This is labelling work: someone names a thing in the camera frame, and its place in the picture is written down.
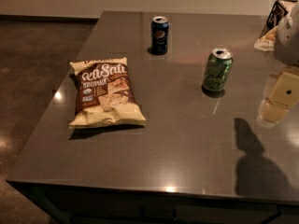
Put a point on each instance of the green soda can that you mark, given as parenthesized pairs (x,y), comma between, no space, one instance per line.
(218,67)

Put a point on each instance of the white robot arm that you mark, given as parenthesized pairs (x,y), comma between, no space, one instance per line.
(279,43)

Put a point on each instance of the crumpled snack bag in basket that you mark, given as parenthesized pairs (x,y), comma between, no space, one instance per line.
(267,41)

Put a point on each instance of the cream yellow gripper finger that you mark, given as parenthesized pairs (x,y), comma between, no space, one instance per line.
(280,95)

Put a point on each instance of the brown and yellow chip bag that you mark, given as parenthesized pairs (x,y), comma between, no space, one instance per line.
(105,96)

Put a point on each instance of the blue pepsi can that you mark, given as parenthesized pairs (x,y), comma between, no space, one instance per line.
(159,35)

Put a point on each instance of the black wire basket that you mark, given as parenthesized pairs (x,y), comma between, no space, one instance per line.
(278,11)

